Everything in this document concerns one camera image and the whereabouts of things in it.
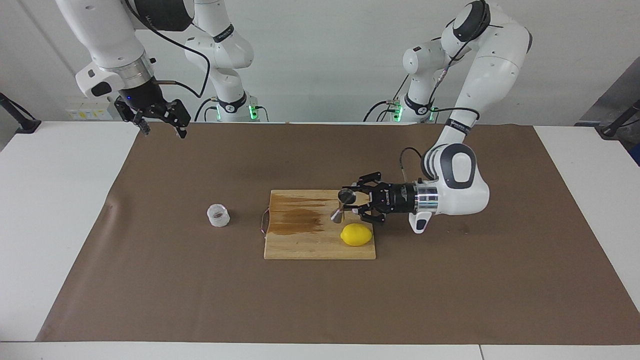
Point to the clear textured glass cup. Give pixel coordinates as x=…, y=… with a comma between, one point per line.
x=218, y=216

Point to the wooden cutting board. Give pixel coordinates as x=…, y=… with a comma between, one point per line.
x=310, y=242

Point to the white wall socket strip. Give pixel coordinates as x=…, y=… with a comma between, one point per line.
x=90, y=110

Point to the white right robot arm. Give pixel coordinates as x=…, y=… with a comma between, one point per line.
x=110, y=45

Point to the yellow lemon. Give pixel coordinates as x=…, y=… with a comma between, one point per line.
x=356, y=235

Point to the steel double jigger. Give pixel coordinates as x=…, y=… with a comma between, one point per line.
x=345, y=197

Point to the dark gray panel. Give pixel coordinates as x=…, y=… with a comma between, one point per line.
x=615, y=85

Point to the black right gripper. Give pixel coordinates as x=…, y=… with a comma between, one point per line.
x=142, y=100

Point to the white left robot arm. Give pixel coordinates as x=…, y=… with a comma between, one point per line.
x=465, y=195

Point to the brown paper table mat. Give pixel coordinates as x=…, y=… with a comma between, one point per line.
x=200, y=290

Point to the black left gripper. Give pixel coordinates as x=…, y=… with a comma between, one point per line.
x=395, y=197

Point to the black clamp stand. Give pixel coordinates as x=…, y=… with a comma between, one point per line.
x=617, y=122
x=22, y=122

